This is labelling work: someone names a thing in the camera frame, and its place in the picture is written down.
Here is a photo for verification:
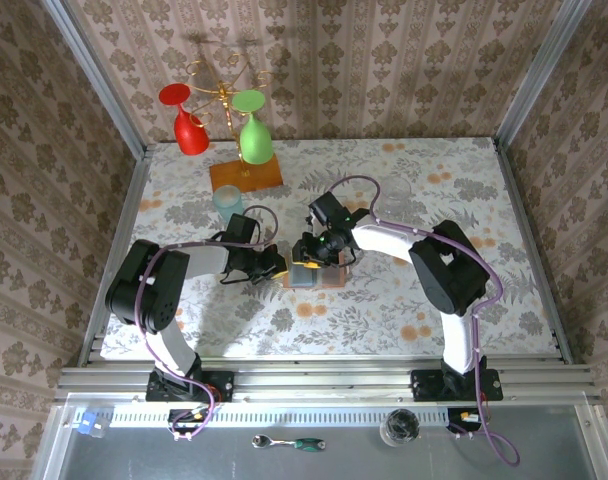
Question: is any floral print tablecloth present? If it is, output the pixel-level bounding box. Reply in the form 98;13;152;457
99;137;559;359

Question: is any frosted blue tumbler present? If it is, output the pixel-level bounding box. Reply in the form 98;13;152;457
211;184;246;224

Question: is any clear drinking glass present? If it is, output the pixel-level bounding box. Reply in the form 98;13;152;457
380;174;414;214

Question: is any gold glass rack wooden base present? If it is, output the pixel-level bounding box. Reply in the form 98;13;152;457
186;52;285;195

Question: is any green wine glass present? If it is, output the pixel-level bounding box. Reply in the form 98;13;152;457
231;89;275;166

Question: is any red wine glass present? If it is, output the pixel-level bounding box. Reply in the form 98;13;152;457
158;83;211;157

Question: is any black connector block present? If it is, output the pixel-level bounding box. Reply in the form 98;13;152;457
446;407;485;435
167;407;211;435

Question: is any clear glass jar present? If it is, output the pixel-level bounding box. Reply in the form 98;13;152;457
378;408;421;448

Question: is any blue white plastic connector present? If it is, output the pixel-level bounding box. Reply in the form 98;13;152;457
76;410;110;439

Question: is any aluminium front rail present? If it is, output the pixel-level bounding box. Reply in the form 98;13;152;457
53;353;605;405

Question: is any aluminium side rail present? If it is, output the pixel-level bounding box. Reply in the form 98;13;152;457
77;144;153;369
491;137;576;365

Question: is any white slotted cable duct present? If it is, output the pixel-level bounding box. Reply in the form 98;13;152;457
73;403;485;429

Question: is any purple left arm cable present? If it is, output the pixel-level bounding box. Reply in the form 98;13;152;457
136;203;280;442

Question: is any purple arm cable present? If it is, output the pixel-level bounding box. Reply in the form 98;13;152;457
327;174;521;467
136;203;280;442

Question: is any ratchet wrench green handle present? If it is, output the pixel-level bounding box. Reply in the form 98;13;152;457
251;433;327;451

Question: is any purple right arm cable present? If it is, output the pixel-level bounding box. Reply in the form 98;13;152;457
327;174;521;467

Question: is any aluminium frame post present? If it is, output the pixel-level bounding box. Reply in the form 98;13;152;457
492;0;583;147
39;0;149;160

